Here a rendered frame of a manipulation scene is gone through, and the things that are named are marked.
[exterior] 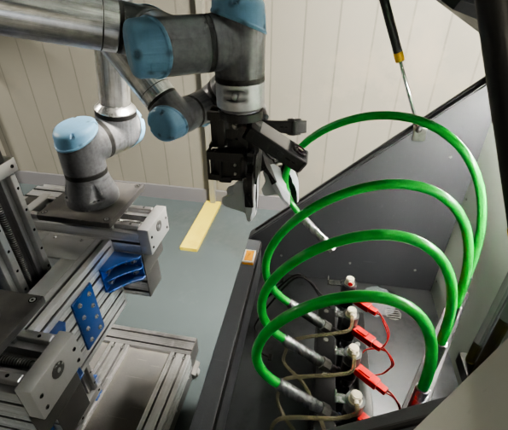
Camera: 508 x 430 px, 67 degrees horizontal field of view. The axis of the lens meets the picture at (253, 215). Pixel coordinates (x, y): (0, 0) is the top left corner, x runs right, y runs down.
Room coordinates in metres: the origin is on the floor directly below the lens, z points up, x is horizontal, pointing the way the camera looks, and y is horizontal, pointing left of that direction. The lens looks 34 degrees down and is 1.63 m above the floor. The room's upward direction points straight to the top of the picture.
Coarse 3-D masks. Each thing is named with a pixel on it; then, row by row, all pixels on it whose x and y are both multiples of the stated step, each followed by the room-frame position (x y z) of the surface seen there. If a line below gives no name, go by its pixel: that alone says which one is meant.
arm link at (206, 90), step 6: (198, 90) 0.89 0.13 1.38; (204, 90) 0.89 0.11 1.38; (210, 90) 0.87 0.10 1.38; (198, 96) 0.85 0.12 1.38; (204, 96) 0.86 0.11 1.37; (210, 96) 0.87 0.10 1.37; (204, 102) 0.85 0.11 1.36; (210, 102) 0.86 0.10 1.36; (216, 102) 0.87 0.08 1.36; (204, 108) 0.84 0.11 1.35; (210, 108) 0.85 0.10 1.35; (204, 120) 0.84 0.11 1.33; (204, 126) 0.91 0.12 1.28
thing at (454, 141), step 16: (368, 112) 0.63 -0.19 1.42; (384, 112) 0.61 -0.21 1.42; (400, 112) 0.60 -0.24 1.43; (320, 128) 0.67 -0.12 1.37; (336, 128) 0.65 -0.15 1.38; (432, 128) 0.57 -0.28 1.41; (304, 144) 0.68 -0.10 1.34; (464, 160) 0.54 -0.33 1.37; (288, 176) 0.70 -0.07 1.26; (480, 176) 0.52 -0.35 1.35; (480, 192) 0.52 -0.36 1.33; (480, 208) 0.51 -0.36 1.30; (480, 224) 0.51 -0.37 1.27; (480, 240) 0.50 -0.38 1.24
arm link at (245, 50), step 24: (216, 0) 0.57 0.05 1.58; (240, 0) 0.56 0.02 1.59; (216, 24) 0.55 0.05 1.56; (240, 24) 0.55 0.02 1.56; (264, 24) 0.58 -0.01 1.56; (240, 48) 0.55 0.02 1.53; (264, 48) 0.58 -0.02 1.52; (216, 72) 0.58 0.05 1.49; (240, 72) 0.55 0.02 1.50; (264, 72) 0.58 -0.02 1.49
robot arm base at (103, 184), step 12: (72, 180) 0.92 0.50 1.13; (84, 180) 0.92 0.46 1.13; (96, 180) 0.93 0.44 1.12; (108, 180) 0.97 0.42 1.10; (72, 192) 0.91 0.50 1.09; (84, 192) 0.91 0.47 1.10; (96, 192) 0.93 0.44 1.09; (108, 192) 0.94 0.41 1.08; (72, 204) 0.91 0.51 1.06; (84, 204) 0.90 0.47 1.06; (96, 204) 0.91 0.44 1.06; (108, 204) 0.93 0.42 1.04
